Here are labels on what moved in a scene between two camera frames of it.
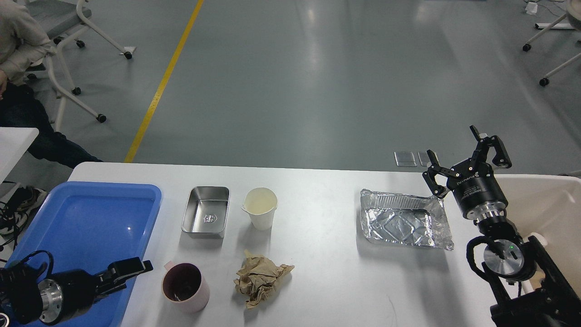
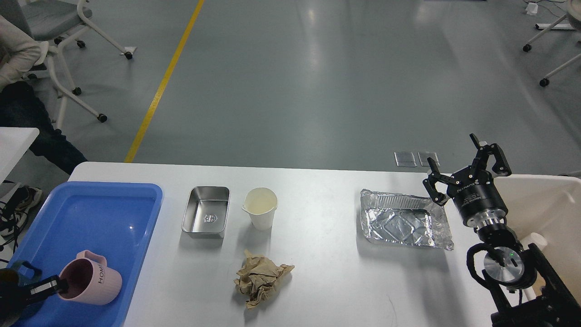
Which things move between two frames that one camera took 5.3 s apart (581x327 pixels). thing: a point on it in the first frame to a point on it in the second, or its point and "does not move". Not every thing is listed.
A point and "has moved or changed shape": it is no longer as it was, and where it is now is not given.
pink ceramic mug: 184,287 has moved or changed shape
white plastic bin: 550,205 does not move
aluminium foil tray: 413,219 does not move
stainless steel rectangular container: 206,214 does not move
